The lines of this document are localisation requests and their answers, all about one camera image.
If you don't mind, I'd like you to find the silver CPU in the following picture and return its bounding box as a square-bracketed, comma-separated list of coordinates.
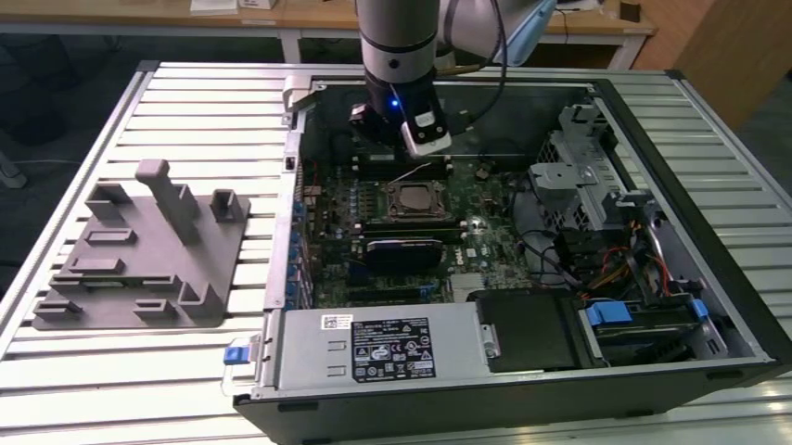
[398, 184, 438, 210]

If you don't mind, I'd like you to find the metal socket cover frame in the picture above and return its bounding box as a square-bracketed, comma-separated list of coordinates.
[388, 183, 448, 218]

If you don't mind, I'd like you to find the CPU socket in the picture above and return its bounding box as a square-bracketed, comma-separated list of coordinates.
[381, 179, 453, 222]

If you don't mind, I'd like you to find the black graphics card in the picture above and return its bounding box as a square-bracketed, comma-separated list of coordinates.
[362, 237, 446, 273]

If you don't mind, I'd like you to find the silver drive cage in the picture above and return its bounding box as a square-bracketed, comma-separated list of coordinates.
[529, 104, 631, 235]

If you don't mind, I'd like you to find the green motherboard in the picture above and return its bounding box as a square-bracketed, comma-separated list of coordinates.
[295, 155, 544, 311]

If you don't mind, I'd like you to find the silver chipset heatsink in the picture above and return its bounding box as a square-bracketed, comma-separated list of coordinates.
[448, 272, 489, 299]

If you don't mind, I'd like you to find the grey parts rack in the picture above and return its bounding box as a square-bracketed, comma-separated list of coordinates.
[30, 159, 255, 331]

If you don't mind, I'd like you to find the black drive bay cover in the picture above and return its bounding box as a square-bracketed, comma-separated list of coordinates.
[474, 287, 599, 375]

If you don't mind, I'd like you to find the silver power supply unit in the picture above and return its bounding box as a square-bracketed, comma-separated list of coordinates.
[271, 308, 494, 391]

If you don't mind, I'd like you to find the hard disk in blue carrier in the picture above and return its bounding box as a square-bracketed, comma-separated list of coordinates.
[579, 299, 732, 367]

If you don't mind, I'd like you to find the wooden cabinet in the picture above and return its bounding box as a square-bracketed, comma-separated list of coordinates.
[633, 0, 792, 131]

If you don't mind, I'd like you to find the dark office chair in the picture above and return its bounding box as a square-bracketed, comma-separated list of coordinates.
[0, 32, 86, 149]

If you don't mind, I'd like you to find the black PC case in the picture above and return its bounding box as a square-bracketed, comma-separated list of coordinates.
[219, 69, 792, 445]

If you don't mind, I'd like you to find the small camera grey bracket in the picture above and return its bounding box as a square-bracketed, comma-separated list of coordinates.
[348, 104, 380, 138]

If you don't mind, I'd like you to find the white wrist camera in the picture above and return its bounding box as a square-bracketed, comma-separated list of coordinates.
[398, 108, 454, 159]

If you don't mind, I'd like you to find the wooden desk white frame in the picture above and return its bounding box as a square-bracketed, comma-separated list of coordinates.
[0, 0, 659, 70]

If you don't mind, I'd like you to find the red data wire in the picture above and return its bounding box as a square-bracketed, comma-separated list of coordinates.
[603, 246, 675, 298]

